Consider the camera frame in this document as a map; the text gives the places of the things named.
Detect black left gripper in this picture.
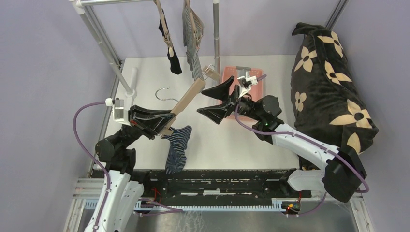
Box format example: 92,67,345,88
116,103,176,147

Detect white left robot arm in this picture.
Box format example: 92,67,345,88
85,105,175,232

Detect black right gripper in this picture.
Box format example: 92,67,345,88
197,76,263,125

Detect black floral blanket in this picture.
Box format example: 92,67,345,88
291,22,379,154

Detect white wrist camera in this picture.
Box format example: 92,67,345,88
105,98,131,126
237,71,258,98

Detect aluminium frame rail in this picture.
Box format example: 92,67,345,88
324,0,349,29

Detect grey striped boxer shorts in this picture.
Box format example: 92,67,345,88
182,6,203,81

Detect navy striped underwear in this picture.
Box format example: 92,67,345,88
164,125,192,174

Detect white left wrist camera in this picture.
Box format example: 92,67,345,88
105,98,131,126

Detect wooden clip hanger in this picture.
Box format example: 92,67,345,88
159,64,220,138
153,0,175,57
182,0,204,49

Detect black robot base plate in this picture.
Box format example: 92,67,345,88
131,170,312,206

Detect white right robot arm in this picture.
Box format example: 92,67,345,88
148,76,369,202

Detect silver clothes rack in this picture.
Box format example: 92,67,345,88
68,0,221,100

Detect black underwear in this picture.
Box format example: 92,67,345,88
158,20,182,75

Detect pink plastic basket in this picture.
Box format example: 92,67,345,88
220,66,264,102

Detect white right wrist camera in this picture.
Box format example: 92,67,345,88
237,71,258,98

